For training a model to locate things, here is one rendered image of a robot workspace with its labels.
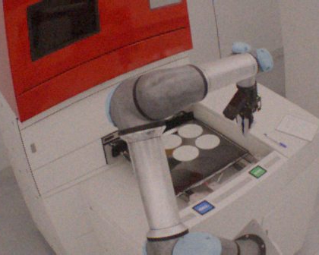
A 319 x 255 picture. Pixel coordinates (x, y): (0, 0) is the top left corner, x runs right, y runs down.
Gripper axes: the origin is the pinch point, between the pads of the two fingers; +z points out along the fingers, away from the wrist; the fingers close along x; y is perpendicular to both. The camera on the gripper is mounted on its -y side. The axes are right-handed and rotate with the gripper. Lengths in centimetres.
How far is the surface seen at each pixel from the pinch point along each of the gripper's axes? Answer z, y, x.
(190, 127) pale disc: 14.7, 5.0, 35.9
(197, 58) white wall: 77, 146, 183
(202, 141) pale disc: 14.7, 1.4, 25.0
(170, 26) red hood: -31, 5, 40
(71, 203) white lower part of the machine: 30, -53, 49
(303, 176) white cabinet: 27.2, 24.4, -19.3
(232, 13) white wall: 40, 199, 179
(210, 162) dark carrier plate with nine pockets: 14.8, -6.2, 12.4
